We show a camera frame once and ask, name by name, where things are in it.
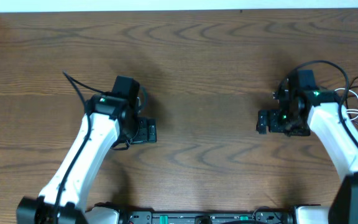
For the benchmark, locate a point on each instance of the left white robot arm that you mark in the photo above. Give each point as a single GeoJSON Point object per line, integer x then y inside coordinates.
{"type": "Point", "coordinates": [111, 123]}

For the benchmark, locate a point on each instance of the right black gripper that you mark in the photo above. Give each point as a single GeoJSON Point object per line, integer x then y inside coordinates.
{"type": "Point", "coordinates": [263, 121]}

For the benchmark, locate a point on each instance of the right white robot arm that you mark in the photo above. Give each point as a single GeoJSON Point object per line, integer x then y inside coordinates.
{"type": "Point", "coordinates": [305, 108]}

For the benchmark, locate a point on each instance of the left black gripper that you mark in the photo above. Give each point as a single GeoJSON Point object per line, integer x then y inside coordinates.
{"type": "Point", "coordinates": [150, 130]}

